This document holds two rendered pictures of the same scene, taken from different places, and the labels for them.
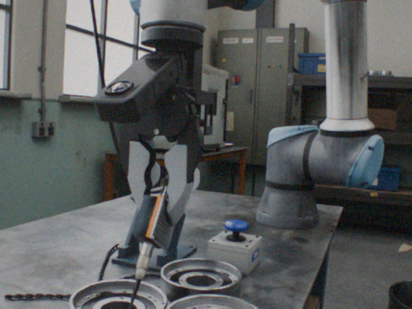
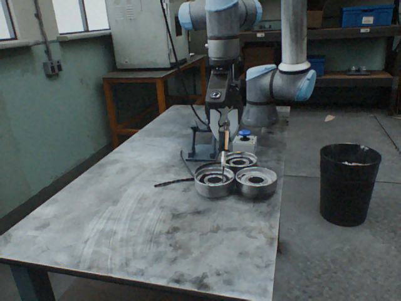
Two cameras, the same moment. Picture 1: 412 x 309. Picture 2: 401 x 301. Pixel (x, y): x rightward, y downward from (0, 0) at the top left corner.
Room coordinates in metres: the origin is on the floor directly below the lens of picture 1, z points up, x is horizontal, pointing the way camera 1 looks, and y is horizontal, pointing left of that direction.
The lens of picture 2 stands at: (-0.36, 0.21, 1.23)
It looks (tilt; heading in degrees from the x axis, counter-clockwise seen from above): 22 degrees down; 353
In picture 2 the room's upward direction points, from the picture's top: 4 degrees counter-clockwise
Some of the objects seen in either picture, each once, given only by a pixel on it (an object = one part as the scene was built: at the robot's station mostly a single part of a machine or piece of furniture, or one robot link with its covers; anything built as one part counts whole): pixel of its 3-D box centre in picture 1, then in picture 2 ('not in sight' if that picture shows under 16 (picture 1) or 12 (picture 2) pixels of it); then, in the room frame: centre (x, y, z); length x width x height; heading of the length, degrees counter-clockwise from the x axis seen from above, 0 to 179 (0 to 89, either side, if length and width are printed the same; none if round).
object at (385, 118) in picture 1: (375, 111); (304, 12); (3.69, -1.65, 1.19); 0.52 x 0.42 x 0.38; 66
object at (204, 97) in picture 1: (173, 87); (224, 81); (0.45, 0.04, 1.07); 0.09 x 0.08 x 0.12; 159
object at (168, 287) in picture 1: (200, 286); (239, 165); (0.48, 0.00, 0.82); 0.10 x 0.10 x 0.04
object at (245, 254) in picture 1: (236, 249); (245, 144); (0.63, -0.06, 0.82); 0.08 x 0.07 x 0.05; 156
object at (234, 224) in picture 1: (235, 235); (244, 138); (0.62, -0.06, 0.85); 0.04 x 0.04 x 0.05
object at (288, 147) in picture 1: (294, 153); (262, 82); (0.92, -0.22, 0.97); 0.13 x 0.12 x 0.14; 48
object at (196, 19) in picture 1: (171, 16); (222, 49); (0.45, 0.04, 1.15); 0.08 x 0.08 x 0.05
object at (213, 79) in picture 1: (183, 109); (155, 32); (3.06, 0.17, 1.10); 0.62 x 0.61 x 0.65; 156
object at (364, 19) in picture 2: not in sight; (364, 16); (3.43, -2.26, 1.11); 0.52 x 0.38 x 0.22; 66
